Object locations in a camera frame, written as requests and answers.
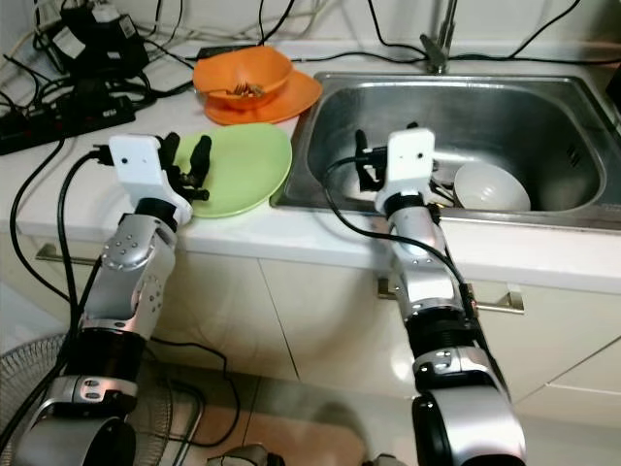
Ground white bowl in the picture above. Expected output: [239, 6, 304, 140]
[453, 160, 533, 213]

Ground white kitchen cabinet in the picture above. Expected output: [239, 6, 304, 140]
[0, 228, 621, 409]

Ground green plate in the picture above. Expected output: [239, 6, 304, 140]
[177, 122, 294, 218]

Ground metal faucet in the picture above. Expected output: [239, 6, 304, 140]
[420, 0, 460, 75]

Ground brown food scraps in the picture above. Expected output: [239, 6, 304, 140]
[226, 82, 266, 99]

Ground orange plate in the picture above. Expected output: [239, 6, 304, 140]
[204, 70, 323, 126]

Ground orange bowl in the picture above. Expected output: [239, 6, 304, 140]
[192, 46, 294, 108]

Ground black power strip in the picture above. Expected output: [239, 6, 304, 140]
[0, 95, 139, 156]

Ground stainless steel sink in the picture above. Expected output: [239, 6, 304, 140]
[272, 71, 621, 232]

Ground flat black power brick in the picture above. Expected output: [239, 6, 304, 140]
[197, 44, 258, 61]

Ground black charger block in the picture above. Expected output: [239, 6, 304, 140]
[49, 5, 151, 79]

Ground grey floor fan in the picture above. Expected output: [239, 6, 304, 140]
[0, 335, 205, 466]

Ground grey robot left foot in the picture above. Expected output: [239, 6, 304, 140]
[218, 444, 278, 466]

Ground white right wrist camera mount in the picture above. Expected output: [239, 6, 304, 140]
[376, 126, 438, 216]

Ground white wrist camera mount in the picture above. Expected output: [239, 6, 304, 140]
[376, 126, 438, 216]
[109, 134, 193, 219]

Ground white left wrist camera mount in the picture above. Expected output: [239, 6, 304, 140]
[109, 134, 193, 219]

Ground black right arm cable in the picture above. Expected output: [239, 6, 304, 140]
[322, 155, 481, 321]

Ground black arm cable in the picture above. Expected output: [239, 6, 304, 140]
[322, 155, 481, 321]
[55, 148, 113, 370]

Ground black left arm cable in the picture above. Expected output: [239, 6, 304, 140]
[55, 148, 113, 370]

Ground short metal cabinet handle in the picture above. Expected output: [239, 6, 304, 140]
[37, 243, 103, 265]

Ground long metal cabinet handle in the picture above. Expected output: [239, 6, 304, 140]
[378, 277, 525, 314]

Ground thin black cable loop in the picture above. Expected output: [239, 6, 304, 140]
[146, 335, 234, 448]

